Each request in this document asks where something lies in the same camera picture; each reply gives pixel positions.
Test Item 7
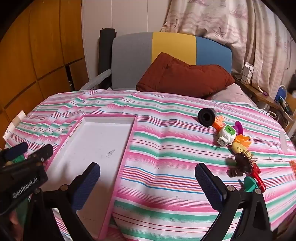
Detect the brown massage comb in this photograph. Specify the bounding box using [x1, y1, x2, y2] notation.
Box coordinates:
[227, 152, 255, 178]

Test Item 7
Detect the white green plug-in device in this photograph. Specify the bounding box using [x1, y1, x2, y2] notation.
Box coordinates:
[217, 124, 238, 147]

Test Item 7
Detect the yellow oval case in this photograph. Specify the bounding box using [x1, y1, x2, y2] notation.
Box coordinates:
[231, 142, 254, 159]

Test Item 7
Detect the black spool with clear cup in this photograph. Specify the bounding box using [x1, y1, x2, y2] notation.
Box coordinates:
[198, 107, 217, 128]

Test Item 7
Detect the mauve pillow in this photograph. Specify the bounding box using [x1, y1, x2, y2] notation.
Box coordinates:
[206, 83, 258, 107]

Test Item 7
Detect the teal plastic spool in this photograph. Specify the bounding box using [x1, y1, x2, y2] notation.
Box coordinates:
[243, 176, 258, 193]

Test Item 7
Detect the black rolled mat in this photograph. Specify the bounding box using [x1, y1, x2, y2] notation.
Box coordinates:
[98, 28, 116, 90]

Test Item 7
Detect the pale printed curtain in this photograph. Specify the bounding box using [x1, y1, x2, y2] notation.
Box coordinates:
[162, 0, 296, 98]

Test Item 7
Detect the white carton box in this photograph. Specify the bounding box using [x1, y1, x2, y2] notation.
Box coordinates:
[240, 62, 254, 84]

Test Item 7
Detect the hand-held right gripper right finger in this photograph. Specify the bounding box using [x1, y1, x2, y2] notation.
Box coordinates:
[195, 163, 272, 241]

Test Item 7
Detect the grey yellow blue headboard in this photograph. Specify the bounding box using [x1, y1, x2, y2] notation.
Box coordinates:
[111, 32, 232, 91]

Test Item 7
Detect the purple sink plug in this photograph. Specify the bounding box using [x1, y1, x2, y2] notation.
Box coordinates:
[233, 120, 244, 135]

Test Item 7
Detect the white padded rail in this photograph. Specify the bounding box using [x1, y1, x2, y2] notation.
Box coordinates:
[80, 70, 112, 90]

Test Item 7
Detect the pink green striped blanket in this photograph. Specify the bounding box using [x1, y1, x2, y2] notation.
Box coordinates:
[5, 89, 296, 241]

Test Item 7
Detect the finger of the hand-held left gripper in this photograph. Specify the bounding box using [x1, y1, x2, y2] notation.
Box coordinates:
[0, 142, 28, 163]
[27, 144, 54, 163]

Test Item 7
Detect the orange plastic clip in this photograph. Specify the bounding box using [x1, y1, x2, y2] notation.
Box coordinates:
[232, 135, 252, 147]

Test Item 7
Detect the red capsule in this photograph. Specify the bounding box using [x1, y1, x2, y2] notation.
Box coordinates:
[253, 170, 266, 193]

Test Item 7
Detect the wooden side shelf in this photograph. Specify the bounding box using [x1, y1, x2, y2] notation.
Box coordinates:
[232, 75, 296, 130]

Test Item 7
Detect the orange holed block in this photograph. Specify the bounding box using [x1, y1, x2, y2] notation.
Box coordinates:
[213, 116, 225, 133]

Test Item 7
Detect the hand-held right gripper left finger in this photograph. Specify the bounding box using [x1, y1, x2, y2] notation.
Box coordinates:
[21, 162, 101, 241]

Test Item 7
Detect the wooden wardrobe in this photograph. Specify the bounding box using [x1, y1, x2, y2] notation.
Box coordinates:
[0, 0, 87, 149]

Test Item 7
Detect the pink-rimmed white tray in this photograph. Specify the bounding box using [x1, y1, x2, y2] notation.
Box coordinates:
[45, 114, 138, 240]

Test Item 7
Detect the brown pillow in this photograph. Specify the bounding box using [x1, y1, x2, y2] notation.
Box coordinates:
[136, 52, 236, 98]

